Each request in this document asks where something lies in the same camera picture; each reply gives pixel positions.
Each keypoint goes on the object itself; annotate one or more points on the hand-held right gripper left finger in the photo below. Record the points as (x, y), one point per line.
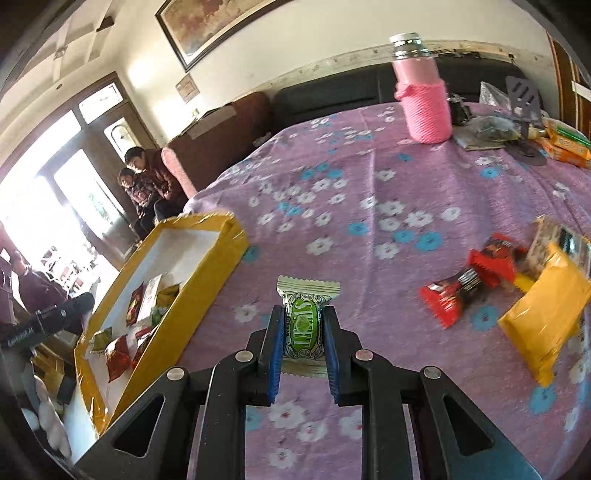
(277, 355)

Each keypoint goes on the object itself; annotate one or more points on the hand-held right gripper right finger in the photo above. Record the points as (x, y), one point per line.
(332, 357)

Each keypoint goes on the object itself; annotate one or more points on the silver green candy packet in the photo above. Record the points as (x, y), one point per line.
(302, 323)

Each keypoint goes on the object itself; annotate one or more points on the olive yellow snack packet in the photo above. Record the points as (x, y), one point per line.
(101, 340)

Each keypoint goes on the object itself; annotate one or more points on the dark red gold-lettered snack packet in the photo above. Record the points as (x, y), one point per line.
(117, 357)

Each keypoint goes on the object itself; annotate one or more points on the long maroon snack packet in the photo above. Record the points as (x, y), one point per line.
(135, 304)

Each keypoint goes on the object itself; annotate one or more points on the yellow cardboard box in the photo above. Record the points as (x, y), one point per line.
(194, 314)

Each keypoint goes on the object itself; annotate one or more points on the white red-print snack packet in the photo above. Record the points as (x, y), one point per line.
(144, 344)

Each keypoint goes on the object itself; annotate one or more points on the cream snack packet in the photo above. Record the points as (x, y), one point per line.
(151, 297)

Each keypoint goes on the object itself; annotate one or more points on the red chocolate snack packet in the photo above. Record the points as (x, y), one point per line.
(450, 295)

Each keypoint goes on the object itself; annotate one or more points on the person's left hand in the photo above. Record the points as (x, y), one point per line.
(48, 415)

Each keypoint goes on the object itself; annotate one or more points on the wooden glass door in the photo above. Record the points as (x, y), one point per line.
(78, 175)

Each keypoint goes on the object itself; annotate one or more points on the purple floral tablecloth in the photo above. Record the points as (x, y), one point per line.
(369, 207)

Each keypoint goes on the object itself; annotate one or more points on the small red candy packet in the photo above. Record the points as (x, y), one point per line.
(498, 256)

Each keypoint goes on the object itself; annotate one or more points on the large yellow snack packet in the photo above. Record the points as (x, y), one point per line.
(545, 318)

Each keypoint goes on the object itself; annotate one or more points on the brown armchair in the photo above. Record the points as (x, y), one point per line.
(217, 138)

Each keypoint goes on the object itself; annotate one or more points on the white green snack packet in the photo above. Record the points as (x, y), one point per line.
(554, 240)

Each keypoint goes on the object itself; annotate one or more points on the black sofa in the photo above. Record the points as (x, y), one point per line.
(332, 97)

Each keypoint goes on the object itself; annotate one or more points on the pink bottle with knitted sleeve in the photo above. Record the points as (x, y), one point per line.
(422, 101)

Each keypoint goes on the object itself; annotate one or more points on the small black device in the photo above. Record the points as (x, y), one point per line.
(458, 110)

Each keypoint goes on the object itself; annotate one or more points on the clear plastic bag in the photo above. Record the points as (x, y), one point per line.
(491, 124)

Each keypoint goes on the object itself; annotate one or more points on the grey phone stand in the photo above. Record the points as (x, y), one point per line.
(526, 110)

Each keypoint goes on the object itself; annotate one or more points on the orange snack packets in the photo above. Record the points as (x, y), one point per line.
(565, 143)

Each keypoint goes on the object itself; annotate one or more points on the small wall plaque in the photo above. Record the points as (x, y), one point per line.
(187, 88)

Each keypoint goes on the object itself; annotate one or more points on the framed wall painting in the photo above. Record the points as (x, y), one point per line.
(217, 27)

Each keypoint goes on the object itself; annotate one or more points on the wooden window frame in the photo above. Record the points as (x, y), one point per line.
(570, 78)

